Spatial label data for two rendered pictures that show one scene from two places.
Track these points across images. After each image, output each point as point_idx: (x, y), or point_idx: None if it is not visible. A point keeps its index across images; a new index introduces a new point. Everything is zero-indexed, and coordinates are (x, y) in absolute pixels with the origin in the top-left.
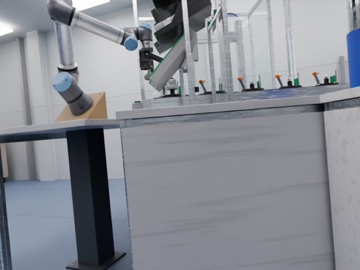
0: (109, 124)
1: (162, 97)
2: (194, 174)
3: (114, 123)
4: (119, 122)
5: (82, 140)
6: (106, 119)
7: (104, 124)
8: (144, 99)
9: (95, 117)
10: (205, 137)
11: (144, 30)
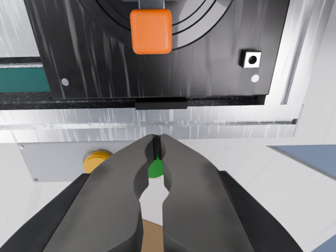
0: (321, 170)
1: (278, 48)
2: None
3: (308, 163)
4: (294, 157)
5: None
6: (332, 178)
7: (332, 175)
8: (296, 129)
9: (154, 237)
10: None
11: None
